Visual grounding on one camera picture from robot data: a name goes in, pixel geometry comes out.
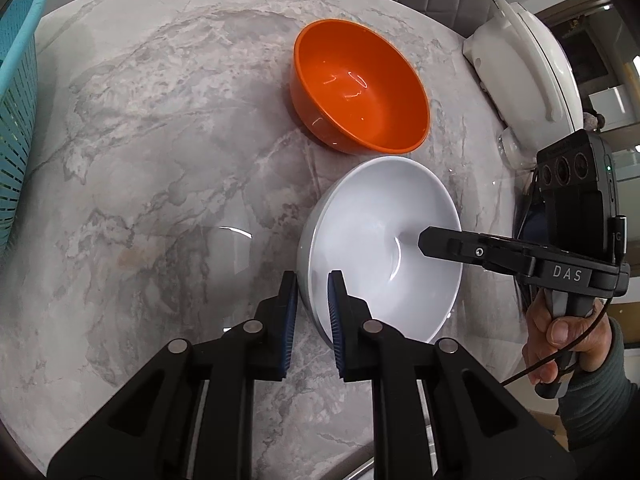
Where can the teal plastic colander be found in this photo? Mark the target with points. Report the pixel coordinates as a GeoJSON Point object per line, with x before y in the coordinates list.
{"type": "Point", "coordinates": [19, 79]}

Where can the black flat left gripper finger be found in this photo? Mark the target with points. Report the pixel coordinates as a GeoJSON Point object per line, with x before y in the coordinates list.
{"type": "Point", "coordinates": [493, 253]}

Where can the white bowl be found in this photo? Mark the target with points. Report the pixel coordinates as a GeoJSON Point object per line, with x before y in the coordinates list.
{"type": "Point", "coordinates": [367, 225]}

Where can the dark green sleeve forearm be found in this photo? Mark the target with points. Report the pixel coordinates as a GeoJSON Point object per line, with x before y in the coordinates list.
{"type": "Point", "coordinates": [601, 408]}

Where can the black camera box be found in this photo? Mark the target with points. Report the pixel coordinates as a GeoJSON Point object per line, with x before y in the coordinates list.
{"type": "Point", "coordinates": [576, 178]}

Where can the person's right hand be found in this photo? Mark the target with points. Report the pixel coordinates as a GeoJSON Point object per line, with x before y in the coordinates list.
{"type": "Point", "coordinates": [547, 334]}

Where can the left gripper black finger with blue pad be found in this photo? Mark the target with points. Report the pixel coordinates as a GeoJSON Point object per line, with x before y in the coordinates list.
{"type": "Point", "coordinates": [265, 342]}
{"type": "Point", "coordinates": [358, 340]}

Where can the orange plastic bowl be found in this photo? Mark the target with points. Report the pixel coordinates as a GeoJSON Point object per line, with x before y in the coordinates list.
{"type": "Point", "coordinates": [355, 92]}

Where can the white rice cooker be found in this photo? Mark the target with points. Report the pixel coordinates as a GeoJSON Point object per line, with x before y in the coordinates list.
{"type": "Point", "coordinates": [526, 73]}

